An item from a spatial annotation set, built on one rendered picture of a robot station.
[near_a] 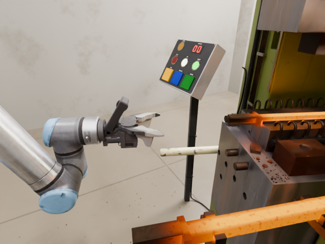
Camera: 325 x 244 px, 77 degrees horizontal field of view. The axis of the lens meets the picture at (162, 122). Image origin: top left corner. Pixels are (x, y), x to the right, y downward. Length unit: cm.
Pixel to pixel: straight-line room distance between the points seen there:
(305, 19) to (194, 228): 54
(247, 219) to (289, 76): 70
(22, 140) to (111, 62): 258
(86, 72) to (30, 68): 64
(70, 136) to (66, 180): 13
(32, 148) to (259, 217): 52
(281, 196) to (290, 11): 49
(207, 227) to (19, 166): 44
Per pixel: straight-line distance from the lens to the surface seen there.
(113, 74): 312
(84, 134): 66
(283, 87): 100
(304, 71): 103
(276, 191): 65
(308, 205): 50
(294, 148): 67
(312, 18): 66
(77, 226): 172
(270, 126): 74
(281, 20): 71
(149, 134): 60
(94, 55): 301
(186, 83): 109
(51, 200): 63
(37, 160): 60
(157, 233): 37
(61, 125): 68
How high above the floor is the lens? 130
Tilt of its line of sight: 26 degrees down
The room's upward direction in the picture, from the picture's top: straight up
